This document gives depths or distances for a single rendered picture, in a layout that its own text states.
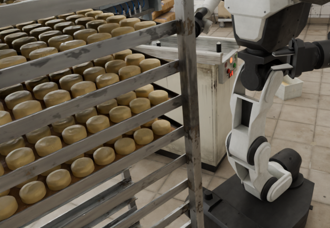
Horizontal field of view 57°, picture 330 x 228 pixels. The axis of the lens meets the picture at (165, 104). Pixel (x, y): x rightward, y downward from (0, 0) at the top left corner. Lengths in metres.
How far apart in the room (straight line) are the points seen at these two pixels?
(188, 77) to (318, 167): 1.83
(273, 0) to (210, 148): 1.22
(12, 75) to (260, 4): 0.86
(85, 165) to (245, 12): 0.80
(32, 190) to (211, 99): 1.37
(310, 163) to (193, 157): 1.69
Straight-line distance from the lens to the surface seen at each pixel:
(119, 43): 0.60
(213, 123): 1.96
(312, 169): 2.38
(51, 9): 0.54
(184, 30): 0.65
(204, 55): 1.79
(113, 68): 0.72
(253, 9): 1.17
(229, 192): 1.87
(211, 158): 2.14
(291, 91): 3.22
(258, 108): 1.30
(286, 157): 1.86
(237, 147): 1.43
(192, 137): 0.77
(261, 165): 1.45
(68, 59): 0.56
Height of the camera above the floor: 1.48
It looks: 28 degrees down
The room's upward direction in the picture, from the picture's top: 6 degrees counter-clockwise
